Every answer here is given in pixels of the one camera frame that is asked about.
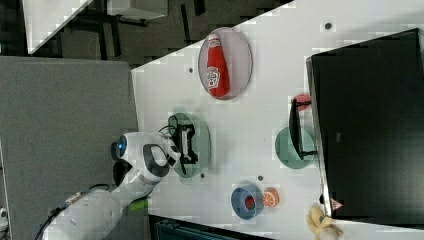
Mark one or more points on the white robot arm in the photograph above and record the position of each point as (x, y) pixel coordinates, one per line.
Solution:
(93, 213)

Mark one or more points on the green plastic strainer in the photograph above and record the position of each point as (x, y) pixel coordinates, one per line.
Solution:
(201, 144)

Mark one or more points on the red ketchup bottle toy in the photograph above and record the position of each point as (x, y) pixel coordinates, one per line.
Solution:
(216, 69)

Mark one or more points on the red toy in bowl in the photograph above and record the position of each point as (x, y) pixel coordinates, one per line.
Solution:
(250, 203)

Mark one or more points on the yellow plush toy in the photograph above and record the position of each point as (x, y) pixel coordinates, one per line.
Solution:
(321, 226)

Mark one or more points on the blue bowl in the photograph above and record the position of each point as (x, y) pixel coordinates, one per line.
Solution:
(238, 197)

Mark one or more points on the green marker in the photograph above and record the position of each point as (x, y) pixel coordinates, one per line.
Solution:
(138, 204)

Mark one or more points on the large black box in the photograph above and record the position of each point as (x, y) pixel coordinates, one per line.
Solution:
(367, 105)

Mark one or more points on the grey oval plate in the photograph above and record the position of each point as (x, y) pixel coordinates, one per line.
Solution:
(238, 59)

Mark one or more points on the orange slice toy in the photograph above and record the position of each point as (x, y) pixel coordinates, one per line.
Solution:
(270, 197)

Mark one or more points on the teal crate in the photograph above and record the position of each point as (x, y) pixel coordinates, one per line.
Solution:
(166, 230)

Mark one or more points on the green round plate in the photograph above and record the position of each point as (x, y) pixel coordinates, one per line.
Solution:
(286, 152)

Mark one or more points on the red round object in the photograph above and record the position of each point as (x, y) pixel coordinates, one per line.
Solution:
(303, 101)

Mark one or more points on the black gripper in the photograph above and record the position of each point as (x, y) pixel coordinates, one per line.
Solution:
(184, 135)

